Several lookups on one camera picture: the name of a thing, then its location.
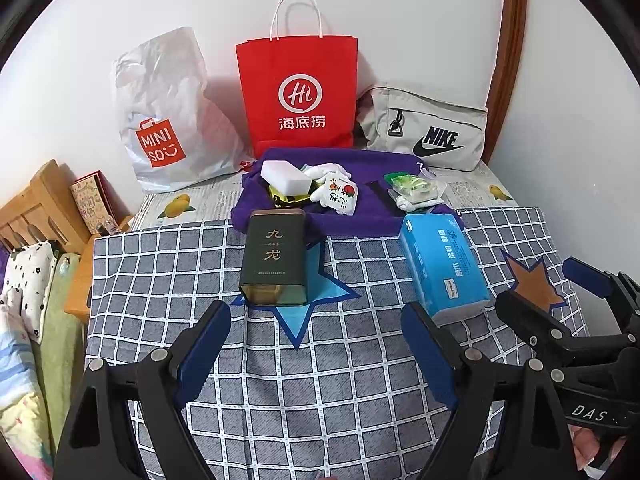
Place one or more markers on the white dotted pillow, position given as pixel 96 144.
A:
pixel 30 280

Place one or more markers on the wooden door frame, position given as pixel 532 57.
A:
pixel 512 35

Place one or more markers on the purple towel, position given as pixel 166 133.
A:
pixel 370 215

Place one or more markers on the grey checked cloth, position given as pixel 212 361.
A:
pixel 350 385

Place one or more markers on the orange star patch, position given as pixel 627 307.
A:
pixel 532 285

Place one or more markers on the wooden headboard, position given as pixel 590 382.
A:
pixel 45 190

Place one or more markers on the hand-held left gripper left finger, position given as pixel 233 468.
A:
pixel 202 355

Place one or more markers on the green leaf wipes pack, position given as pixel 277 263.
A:
pixel 415 187

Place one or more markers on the blue star patch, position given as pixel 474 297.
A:
pixel 300 320

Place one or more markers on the patterned gift box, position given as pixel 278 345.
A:
pixel 90 200

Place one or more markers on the blue tissue pack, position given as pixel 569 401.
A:
pixel 440 265

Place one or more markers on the dark green tea tin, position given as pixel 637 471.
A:
pixel 272 255

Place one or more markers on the white sponge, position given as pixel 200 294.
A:
pixel 285 175

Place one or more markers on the red paper bag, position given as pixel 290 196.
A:
pixel 300 70

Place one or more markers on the grey waist bag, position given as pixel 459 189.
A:
pixel 435 120

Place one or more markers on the white glove with green cuff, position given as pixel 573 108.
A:
pixel 325 170

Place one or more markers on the yellow black fabric pouch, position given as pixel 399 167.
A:
pixel 280 200

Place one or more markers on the white plastic shopping bag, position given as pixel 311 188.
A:
pixel 165 95

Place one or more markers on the printed newspaper sheet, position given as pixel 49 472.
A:
pixel 210 205

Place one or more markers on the person's right hand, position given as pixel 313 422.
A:
pixel 592 452

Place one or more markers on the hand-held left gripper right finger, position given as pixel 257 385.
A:
pixel 430 350

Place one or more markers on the colourful quilt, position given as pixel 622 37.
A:
pixel 20 410

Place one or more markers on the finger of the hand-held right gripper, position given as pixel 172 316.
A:
pixel 525 312
pixel 587 277

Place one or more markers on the wooden bedside stool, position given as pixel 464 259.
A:
pixel 80 285

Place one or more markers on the white fruit print packet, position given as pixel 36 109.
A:
pixel 340 195

